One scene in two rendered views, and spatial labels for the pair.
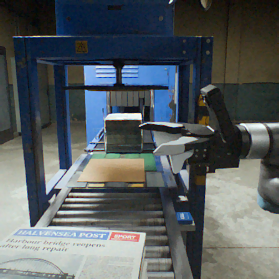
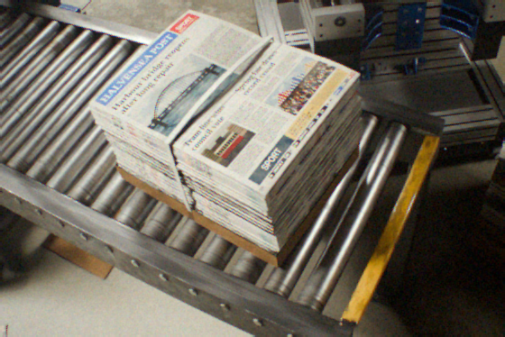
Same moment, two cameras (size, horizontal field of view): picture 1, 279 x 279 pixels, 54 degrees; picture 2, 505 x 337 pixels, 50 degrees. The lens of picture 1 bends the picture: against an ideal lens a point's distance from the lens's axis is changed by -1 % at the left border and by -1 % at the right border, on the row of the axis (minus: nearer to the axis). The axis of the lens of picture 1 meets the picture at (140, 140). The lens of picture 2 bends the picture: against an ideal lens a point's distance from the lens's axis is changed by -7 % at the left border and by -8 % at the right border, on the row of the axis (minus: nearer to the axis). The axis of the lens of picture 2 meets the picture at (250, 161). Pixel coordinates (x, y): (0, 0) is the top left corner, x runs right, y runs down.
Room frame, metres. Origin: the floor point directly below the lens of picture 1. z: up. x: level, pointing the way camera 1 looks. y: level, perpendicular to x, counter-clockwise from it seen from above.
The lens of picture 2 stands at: (-0.09, 0.70, 1.70)
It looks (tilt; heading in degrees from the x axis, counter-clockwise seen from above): 51 degrees down; 306
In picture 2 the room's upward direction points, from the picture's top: 9 degrees counter-clockwise
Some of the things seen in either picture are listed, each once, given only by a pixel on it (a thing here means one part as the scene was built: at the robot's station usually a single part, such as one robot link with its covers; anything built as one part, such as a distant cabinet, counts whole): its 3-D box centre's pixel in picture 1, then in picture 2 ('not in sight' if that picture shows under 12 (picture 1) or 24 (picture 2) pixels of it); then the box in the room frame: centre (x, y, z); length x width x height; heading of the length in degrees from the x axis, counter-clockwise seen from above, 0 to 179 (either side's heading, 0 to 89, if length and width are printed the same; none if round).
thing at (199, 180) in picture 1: (202, 141); not in sight; (1.34, -0.31, 1.05); 0.05 x 0.05 x 0.45; 0
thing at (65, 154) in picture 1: (65, 158); not in sight; (2.00, 0.57, 0.77); 0.09 x 0.09 x 1.55; 0
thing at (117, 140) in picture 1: (124, 131); not in sight; (2.27, 0.13, 0.93); 0.38 x 0.30 x 0.26; 0
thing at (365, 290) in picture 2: not in sight; (397, 222); (0.02, 0.14, 0.81); 0.43 x 0.03 x 0.02; 90
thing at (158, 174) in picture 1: (120, 174); not in sight; (1.70, 0.13, 0.75); 0.70 x 0.65 x 0.10; 0
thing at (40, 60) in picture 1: (118, 53); not in sight; (1.70, 0.13, 1.50); 0.94 x 0.68 x 0.10; 90
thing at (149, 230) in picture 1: (106, 233); (37, 91); (0.95, 0.13, 0.78); 0.47 x 0.05 x 0.05; 90
